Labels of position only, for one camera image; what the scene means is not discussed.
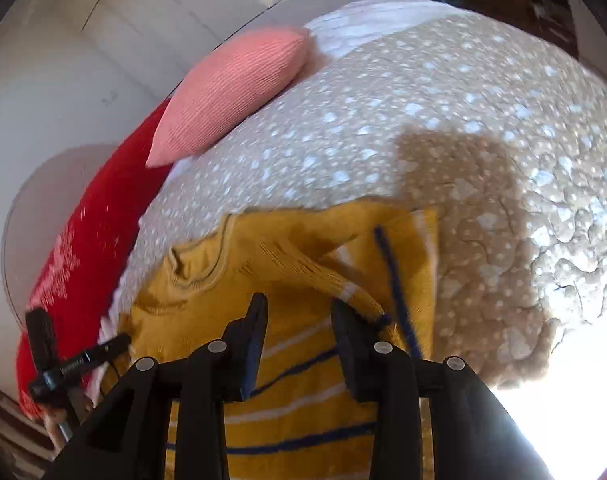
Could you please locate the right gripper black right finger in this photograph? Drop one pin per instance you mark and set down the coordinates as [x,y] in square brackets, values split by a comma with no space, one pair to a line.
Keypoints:
[473,435]

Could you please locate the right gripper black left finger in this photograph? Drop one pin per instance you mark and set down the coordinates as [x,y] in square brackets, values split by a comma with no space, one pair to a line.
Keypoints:
[126,436]

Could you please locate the yellow striped knit sweater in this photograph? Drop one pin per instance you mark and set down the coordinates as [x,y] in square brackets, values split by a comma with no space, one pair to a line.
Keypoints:
[300,422]

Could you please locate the red knit pillow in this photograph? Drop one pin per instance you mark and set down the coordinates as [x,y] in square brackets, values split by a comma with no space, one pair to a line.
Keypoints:
[77,282]

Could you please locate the beige heart-pattern blanket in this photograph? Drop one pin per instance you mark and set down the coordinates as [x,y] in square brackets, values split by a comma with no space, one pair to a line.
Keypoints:
[503,135]

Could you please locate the pink ribbed cushion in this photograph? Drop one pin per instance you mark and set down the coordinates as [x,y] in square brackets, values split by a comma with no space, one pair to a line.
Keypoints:
[224,88]

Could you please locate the white pink bed sheet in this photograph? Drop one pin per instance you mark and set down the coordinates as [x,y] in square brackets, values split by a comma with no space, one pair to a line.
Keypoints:
[339,32]

